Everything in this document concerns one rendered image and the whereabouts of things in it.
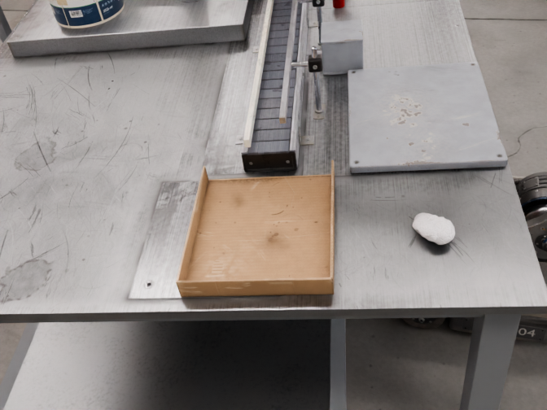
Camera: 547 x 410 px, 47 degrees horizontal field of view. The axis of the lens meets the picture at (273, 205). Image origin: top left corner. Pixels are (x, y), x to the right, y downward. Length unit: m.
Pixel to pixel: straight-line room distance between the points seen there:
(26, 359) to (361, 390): 0.95
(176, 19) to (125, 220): 0.73
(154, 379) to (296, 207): 0.75
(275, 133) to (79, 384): 0.91
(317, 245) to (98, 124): 0.67
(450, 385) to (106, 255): 1.11
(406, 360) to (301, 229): 0.90
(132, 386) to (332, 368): 0.53
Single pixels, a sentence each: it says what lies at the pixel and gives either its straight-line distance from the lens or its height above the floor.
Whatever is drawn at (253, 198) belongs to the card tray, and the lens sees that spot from 1.23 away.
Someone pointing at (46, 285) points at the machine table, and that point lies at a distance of 1.21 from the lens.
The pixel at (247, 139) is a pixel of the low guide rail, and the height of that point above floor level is 0.91.
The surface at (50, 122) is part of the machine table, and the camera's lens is 1.63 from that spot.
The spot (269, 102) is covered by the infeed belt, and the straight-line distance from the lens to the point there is 1.40.
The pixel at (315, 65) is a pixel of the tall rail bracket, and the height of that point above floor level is 0.96.
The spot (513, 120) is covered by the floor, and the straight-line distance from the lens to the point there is 2.85.
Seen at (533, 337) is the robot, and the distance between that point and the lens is 1.94.
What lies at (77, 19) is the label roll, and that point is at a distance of 1.90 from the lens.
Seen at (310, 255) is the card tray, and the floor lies 0.83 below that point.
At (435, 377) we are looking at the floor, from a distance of 1.95.
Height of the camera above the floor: 1.65
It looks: 43 degrees down
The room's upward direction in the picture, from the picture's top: 9 degrees counter-clockwise
